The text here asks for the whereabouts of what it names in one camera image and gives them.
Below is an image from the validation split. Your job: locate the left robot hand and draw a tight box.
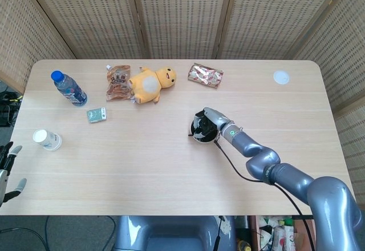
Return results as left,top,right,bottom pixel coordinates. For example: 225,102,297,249
0,141,27,208

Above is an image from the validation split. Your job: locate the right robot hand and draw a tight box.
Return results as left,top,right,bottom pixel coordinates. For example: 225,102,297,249
193,107,232,143

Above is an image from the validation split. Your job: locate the light blue ceramic bowl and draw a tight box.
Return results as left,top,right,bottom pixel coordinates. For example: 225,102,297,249
189,116,220,144

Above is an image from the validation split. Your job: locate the gold red snack packet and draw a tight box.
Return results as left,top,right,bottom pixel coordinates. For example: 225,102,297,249
187,63,225,89

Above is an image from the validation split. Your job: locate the white paper cup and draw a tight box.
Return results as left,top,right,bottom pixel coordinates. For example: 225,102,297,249
32,129,63,151

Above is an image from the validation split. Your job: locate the yellow plush toy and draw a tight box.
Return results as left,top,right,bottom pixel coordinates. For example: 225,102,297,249
128,66,177,105

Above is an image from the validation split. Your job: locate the white round grommet cap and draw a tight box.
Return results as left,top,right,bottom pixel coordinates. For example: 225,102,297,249
273,70,291,86

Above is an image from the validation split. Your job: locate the blue drink bottle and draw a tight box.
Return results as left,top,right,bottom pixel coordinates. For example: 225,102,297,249
50,70,88,107

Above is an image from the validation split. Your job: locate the green white small pack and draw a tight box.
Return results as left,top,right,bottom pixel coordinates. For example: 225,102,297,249
86,107,108,124

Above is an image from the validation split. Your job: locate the brown snack pouch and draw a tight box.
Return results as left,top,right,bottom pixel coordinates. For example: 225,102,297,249
106,64,132,102

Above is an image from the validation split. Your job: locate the woven folding screen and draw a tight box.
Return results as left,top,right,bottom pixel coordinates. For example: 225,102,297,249
0,0,365,195

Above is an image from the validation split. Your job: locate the white bottle green cap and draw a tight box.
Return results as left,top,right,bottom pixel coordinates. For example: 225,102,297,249
278,218,297,251

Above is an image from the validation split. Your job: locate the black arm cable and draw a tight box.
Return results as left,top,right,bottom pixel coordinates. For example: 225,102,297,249
213,138,318,251

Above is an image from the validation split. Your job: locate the black equipment with cables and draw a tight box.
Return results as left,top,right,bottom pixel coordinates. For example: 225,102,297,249
0,90,23,128

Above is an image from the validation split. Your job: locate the black floor cable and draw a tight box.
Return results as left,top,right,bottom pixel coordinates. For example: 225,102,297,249
0,215,116,251

